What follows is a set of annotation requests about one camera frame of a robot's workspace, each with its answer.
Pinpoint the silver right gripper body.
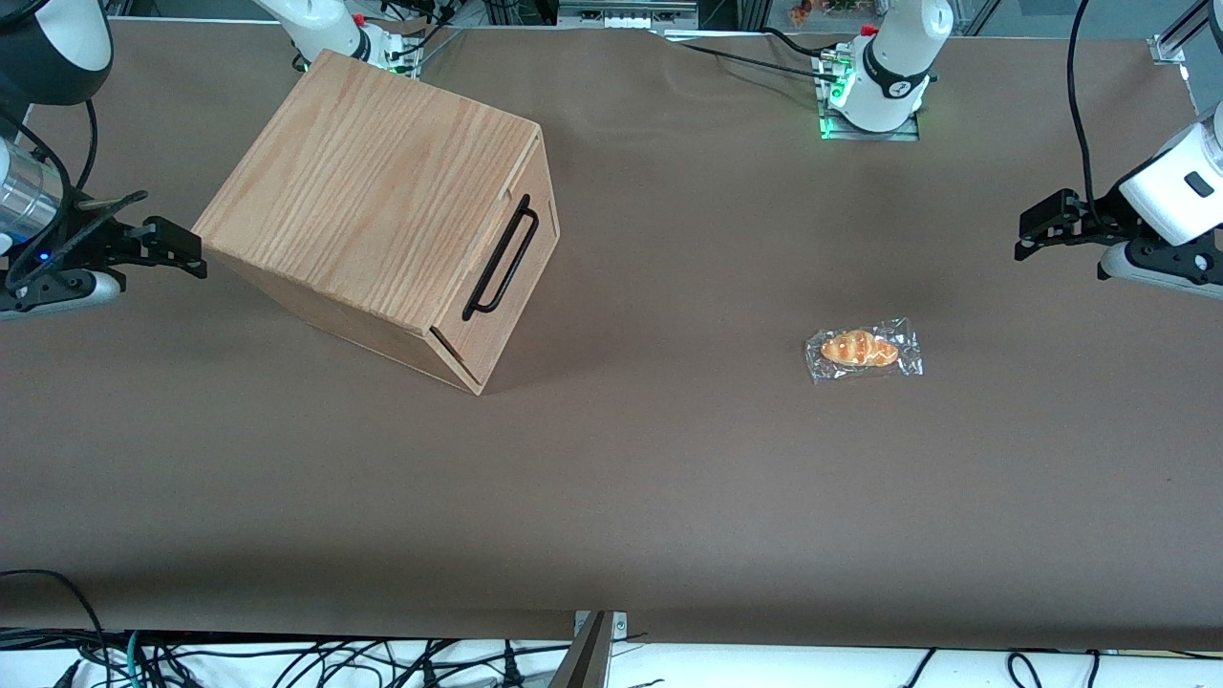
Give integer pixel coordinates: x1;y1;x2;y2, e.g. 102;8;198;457
0;139;64;257

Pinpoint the wooden drawer with black handle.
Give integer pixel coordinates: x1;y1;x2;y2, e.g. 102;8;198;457
430;129;560;383

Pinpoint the oak wooden drawer cabinet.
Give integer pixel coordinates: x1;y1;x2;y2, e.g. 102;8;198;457
191;48;561;396

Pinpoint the aluminium profile bar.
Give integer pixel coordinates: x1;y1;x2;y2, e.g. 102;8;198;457
1149;0;1223;66

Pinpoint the bread roll in clear wrapper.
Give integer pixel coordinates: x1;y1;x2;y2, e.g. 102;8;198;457
805;317;925;385

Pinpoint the table cover sheet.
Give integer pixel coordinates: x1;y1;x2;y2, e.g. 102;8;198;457
0;19;1223;653

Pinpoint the silver metal rack panel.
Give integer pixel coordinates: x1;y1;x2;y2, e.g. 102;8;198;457
557;0;698;28

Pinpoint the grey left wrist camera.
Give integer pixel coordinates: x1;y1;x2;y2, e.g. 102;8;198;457
1097;239;1223;300

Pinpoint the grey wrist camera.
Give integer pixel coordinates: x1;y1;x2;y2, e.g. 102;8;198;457
0;270;124;322
1097;239;1223;300

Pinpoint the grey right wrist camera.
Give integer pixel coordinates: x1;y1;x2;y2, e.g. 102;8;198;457
0;270;124;322

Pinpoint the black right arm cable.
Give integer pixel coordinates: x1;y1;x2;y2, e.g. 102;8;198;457
0;96;101;292

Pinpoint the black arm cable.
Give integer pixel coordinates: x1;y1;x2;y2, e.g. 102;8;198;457
0;96;101;292
1066;0;1100;230

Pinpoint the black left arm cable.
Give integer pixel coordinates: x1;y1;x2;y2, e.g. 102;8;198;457
1066;0;1100;230

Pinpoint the short black cable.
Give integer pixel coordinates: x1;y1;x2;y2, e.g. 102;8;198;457
760;27;825;56

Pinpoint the long black cable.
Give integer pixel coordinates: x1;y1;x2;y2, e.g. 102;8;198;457
669;36;834;79

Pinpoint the black looped cable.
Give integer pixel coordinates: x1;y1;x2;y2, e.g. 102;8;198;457
0;570;114;688

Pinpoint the dark metal mount post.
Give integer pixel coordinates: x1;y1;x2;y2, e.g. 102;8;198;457
547;612;614;688

